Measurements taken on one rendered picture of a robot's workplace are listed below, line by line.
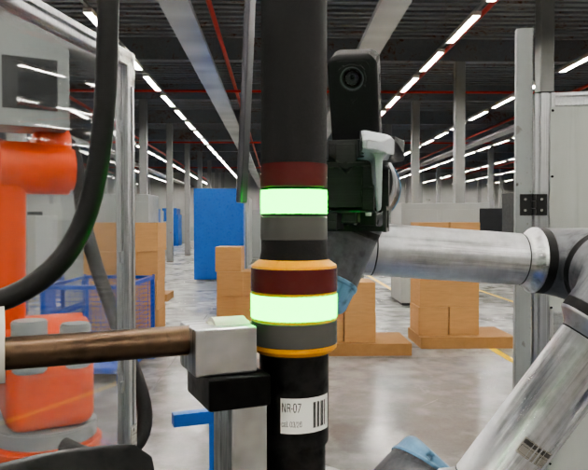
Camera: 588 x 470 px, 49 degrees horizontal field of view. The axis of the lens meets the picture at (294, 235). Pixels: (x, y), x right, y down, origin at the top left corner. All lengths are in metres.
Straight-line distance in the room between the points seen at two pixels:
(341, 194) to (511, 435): 0.43
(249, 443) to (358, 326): 7.57
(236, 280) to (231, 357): 9.16
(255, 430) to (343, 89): 0.37
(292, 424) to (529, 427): 0.58
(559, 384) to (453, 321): 7.68
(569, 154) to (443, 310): 6.43
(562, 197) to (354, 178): 1.62
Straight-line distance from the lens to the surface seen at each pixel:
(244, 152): 0.33
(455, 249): 0.91
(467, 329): 8.60
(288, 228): 0.31
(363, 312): 7.86
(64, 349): 0.30
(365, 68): 0.60
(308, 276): 0.30
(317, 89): 0.32
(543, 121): 2.16
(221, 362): 0.30
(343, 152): 0.57
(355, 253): 0.74
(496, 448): 0.89
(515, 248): 0.95
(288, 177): 0.31
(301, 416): 0.32
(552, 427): 0.88
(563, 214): 2.15
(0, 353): 0.29
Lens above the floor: 1.60
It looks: 1 degrees down
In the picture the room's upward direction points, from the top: straight up
